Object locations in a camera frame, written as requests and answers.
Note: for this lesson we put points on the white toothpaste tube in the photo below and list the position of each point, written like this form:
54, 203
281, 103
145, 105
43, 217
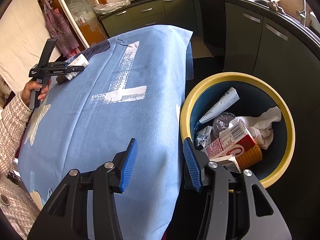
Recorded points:
227, 100

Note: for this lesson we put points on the white paper towel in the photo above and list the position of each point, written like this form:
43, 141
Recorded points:
260, 127

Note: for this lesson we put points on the left hand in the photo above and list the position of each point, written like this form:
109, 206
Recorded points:
34, 86

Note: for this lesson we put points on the white pill bottle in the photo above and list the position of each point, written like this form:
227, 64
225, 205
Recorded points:
78, 65

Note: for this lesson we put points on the clear plastic bag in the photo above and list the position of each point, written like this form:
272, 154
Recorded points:
104, 9

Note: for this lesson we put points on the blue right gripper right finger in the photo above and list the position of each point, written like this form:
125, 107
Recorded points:
192, 163

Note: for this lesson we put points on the checkered apron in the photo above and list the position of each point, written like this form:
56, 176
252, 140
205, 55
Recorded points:
60, 30

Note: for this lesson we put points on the silver wrapper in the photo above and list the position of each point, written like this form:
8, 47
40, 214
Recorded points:
203, 138

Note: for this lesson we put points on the green kitchen cabinets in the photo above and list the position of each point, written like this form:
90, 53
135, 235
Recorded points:
246, 37

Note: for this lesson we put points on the red white carton box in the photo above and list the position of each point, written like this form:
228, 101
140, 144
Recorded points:
235, 140

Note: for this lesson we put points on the chrome faucet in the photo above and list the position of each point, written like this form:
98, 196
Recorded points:
303, 14

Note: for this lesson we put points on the orange foam fruit net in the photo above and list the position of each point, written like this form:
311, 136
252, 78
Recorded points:
250, 157

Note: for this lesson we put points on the blue yellow-rimmed trash bin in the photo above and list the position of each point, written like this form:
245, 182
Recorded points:
256, 97

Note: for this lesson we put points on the glass door cabinet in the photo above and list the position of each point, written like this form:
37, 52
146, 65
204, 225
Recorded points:
84, 20

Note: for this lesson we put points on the blue star tablecloth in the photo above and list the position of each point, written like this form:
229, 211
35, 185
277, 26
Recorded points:
135, 89

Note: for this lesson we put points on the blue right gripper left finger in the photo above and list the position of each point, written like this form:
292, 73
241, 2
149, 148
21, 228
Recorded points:
127, 164

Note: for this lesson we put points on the wooden cutting board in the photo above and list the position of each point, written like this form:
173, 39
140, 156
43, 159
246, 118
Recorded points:
291, 6

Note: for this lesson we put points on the left forearm knitted sleeve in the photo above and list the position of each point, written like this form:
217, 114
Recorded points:
13, 120

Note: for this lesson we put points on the small beige cardboard box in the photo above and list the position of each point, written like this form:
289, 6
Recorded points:
229, 162

